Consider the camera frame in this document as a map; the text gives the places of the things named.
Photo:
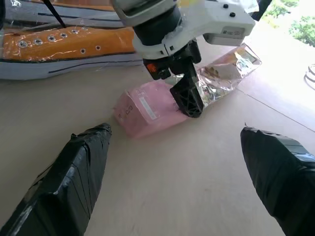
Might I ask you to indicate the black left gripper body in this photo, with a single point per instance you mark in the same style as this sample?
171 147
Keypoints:
179 62

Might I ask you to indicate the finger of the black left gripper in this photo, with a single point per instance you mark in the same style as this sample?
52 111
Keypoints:
189 98

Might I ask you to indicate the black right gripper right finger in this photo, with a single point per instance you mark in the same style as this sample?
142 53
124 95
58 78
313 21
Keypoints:
283 177

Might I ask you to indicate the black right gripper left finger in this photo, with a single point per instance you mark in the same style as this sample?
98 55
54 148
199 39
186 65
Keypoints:
61 186

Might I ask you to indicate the pink paper packet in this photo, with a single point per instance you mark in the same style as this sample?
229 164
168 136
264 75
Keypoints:
157 118

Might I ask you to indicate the clear shiny plastic bag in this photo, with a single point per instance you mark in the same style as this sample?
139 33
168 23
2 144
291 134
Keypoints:
221 73

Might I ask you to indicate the orange canvas sneaker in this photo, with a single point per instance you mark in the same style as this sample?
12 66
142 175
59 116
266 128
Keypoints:
81 14
61 50

